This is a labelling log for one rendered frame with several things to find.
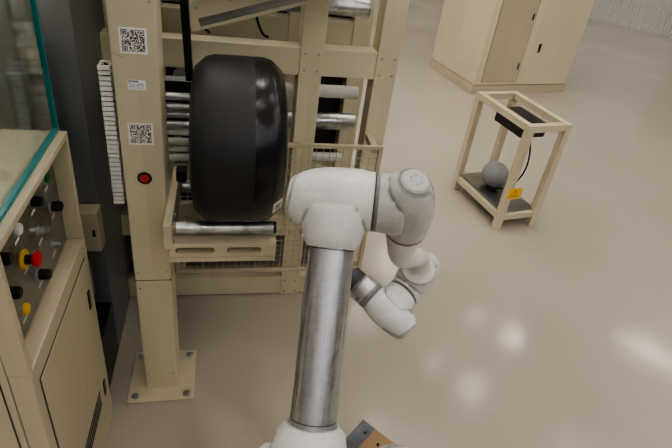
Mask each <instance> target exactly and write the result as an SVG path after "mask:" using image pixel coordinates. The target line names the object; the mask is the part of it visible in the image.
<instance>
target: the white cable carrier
mask: <svg viewBox="0 0 672 448"><path fill-rule="evenodd" d="M97 70H98V75H99V76H98V78H99V80H100V81H99V85H101V86H100V87H99V88H100V91H101V92H100V94H101V101H102V102H101V103H102V111H103V112H102V113H103V116H104V117H103V118H104V120H105V121H104V125H105V126H104V128H105V135H106V139H107V140H106V143H107V153H108V157H109V166H110V167H109V169H110V174H111V183H112V192H113V199H114V204H125V200H126V191H125V181H124V172H123V163H122V154H121V144H120V135H119V126H118V117H117V107H116V98H115V89H114V79H113V70H112V61H107V60H100V62H99V64H98V65H97ZM104 70H105V71H104ZM109 70H110V71H109ZM111 91H112V92H111Z"/></svg>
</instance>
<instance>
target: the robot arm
mask: <svg viewBox="0 0 672 448"><path fill-rule="evenodd" d="M285 209H286V212H287V214H288V217H289V218H290V219H291V220H292V221H293V222H294V223H295V224H298V225H301V229H302V235H301V237H302V238H303V239H304V241H305V243H306V245H309V250H308V257H307V266H306V274H305V283H304V292H303V301H302V310H301V324H300V333H299V342H298V351H297V360H296V369H295V377H294V386H293V395H292V404H291V413H290V416H289V417H287V418H286V419H285V420H284V421H283V422H282V423H281V424H280V425H279V426H278V427H277V429H276V433H275V436H274V439H273V442H265V443H264V444H263V445H261V446H260V447H259V448H347V445H346V435H345V433H344V432H343V430H342V428H341V427H340V425H339V424H338V423H337V412H338V403H339V393H340V384H341V374H342V365H343V355H344V346H345V336H346V327H347V317H348V308H349V298H350V292H351V291H352V293H351V297H352V298H353V299H354V300H355V301H356V302H357V303H358V304H359V305H360V306H361V307H363V306H364V307H363V309H364V310H365V311H366V313H367V314H368V316H369V317H370V318H371V320H372V321H373V322H374V323H375V324H376V325H378V326H379V327H380V328H381V329H382V330H384V331H385V332H386V333H388V334H389V335H391V336H392V337H394V338H396V339H402V338H405V337H406V336H408V335H409V334H410V333H411V331H412V330H413V329H414V328H415V326H416V325H417V322H416V318H415V315H414V313H413V312H412V311H411V309H412V308H413V306H414V305H415V304H416V303H417V302H418V301H419V300H420V299H422V297H423V296H424V295H425V294H426V293H427V292H428V291H429V290H430V289H431V287H432V286H433V285H434V283H435V282H436V281H437V279H438V277H439V274H440V271H441V264H440V262H439V260H438V258H437V257H436V256H435V255H433V254H431V253H429V252H426V251H425V250H424V249H422V248H418V247H419V245H420V244H421V243H422V241H423V240H424V238H425V236H426V234H427V232H428V231H429V229H430V227H431V225H432V221H433V217H434V212H435V194H434V189H433V185H432V182H431V180H430V178H429V177H428V176H427V175H426V174H425V173H424V172H422V171H421V170H418V169H415V168H406V169H402V170H399V171H396V172H395V173H378V172H371V171H367V170H363V169H355V168H342V167H321V168H315V169H310V170H307V171H304V172H301V173H300V174H297V175H295V176H293V177H292V178H291V180H290V183H289V186H288V189H287V194H286V200H285ZM365 231H371V232H378V233H383V234H386V240H387V249H388V255H389V258H390V260H391V262H392V263H393V264H394V265H395V266H397V267H399V269H398V271H397V272H396V275H395V277H394V279H393V280H392V281H391V282H390V283H389V284H388V285H387V286H386V287H382V286H381V284H379V283H378V282H377V281H376V280H375V279H374V278H373V277H372V276H371V275H368V276H367V277H366V275H365V273H364V272H363V271H362V270H361V269H360V268H358V267H357V268H356V269H353V260H354V251H355V250H357V249H358V248H359V246H360V245H361V243H362V239H363V237H364V235H365Z"/></svg>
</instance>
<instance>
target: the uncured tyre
mask: <svg viewBox="0 0 672 448"><path fill-rule="evenodd" d="M287 159H288V104H287V94H286V85H285V78H284V74H283V71H282V70H281V69H280V68H279V67H278V66H277V65H276V64H275V63H274V62H273V61H272V60H270V59H267V58H264V57H254V56H239V55H224V54H212V55H208V56H205V57H204V58H203V59H202V60H201V61H199V62H198V63H197V64H196V65H195V66H194V71H193V77H192V83H191V91H190V107H189V174H190V189H191V195H192V201H193V207H194V210H195V211H196V212H197V213H198V214H199V215H201V216H202V217H203V218H204V219H205V220H209V221H212V222H262V221H265V220H269V219H270V218H271V217H272V216H273V215H274V214H276V213H277V212H278V211H279V210H280V208H281V207H280V208H279V209H278V210H277V211H276V212H274V213H273V214H272V211H273V205H274V204H275V203H276V202H278V201H279V200H280V199H281V198H283V194H284V188H285V181H286V172H287Z"/></svg>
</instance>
